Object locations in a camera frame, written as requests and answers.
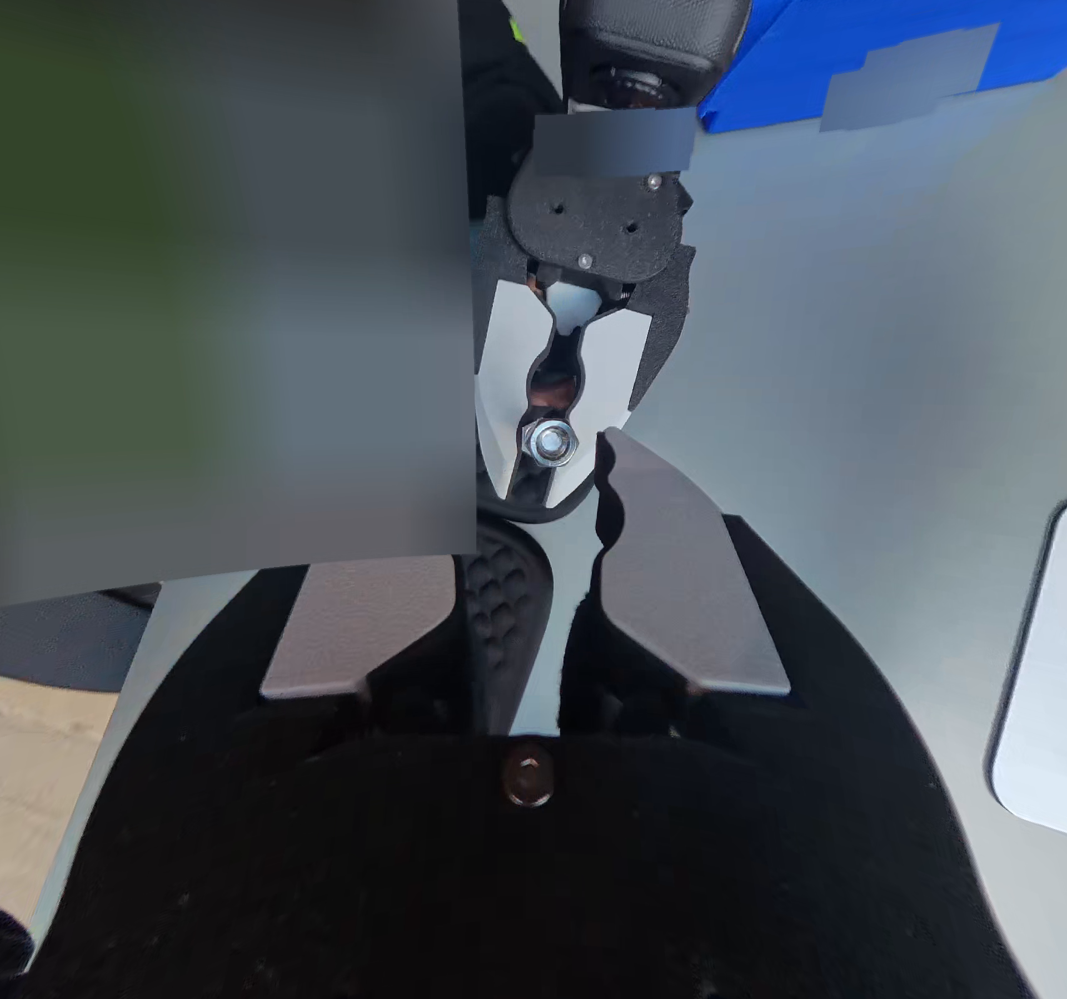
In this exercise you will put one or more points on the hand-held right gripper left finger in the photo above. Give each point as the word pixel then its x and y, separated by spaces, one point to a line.
pixel 358 624

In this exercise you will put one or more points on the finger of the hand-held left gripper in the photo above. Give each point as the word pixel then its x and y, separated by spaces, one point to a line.
pixel 500 365
pixel 613 365

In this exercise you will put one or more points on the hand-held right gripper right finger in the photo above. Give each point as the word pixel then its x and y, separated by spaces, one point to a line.
pixel 692 582

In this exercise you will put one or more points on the steel hex nut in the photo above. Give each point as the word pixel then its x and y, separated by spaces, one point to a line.
pixel 527 444

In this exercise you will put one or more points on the steel hex bolt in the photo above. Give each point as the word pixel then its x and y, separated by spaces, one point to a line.
pixel 550 440

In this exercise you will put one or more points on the blue plastic bin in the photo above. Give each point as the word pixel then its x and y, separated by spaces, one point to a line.
pixel 775 57

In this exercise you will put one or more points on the black honeycomb wrist pad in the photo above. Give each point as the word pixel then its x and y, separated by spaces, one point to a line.
pixel 500 624

